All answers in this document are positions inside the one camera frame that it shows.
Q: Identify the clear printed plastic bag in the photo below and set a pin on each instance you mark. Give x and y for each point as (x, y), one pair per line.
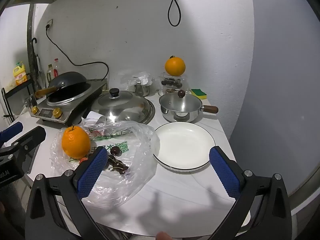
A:
(135, 135)

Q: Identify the yellow detergent bottle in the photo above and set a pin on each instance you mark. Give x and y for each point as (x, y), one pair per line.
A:
(20, 75)

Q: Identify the round orange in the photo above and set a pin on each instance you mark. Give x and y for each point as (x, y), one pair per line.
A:
(175, 66)

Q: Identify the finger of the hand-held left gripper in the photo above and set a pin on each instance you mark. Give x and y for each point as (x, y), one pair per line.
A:
(12, 129)
(32, 136)

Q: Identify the black hook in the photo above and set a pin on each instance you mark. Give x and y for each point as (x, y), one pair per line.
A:
(33, 41)

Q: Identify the small steel cup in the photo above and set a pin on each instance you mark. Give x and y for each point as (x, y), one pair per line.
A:
(142, 90)

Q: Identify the clear oil bottle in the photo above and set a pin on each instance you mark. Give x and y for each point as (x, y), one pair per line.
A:
(50, 75)

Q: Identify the steel induction cooker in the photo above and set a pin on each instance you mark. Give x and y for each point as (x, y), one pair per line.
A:
(75, 107)

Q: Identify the pile of small dark cherries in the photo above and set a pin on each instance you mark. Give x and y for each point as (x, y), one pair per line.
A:
(171, 82)

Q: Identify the large orange with stem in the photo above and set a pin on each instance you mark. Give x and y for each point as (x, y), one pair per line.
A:
(76, 142)

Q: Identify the white plate with dark rim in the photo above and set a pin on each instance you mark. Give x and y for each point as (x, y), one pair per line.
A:
(182, 142)

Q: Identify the green and yellow sponge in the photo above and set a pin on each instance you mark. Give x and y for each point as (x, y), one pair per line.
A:
(198, 93)

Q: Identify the small white wall socket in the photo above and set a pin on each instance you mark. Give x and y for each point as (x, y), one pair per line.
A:
(50, 24)

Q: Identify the crumpled clear plastic wrap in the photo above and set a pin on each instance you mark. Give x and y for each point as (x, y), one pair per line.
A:
(125, 80)

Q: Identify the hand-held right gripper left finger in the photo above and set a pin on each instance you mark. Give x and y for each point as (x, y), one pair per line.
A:
(91, 172)

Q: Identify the black metal rack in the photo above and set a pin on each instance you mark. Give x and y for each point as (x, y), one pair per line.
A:
(15, 91)

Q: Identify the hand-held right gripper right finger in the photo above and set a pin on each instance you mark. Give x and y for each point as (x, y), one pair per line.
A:
(226, 172)

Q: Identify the clear plastic fruit box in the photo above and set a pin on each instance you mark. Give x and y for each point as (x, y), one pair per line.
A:
(186, 86)

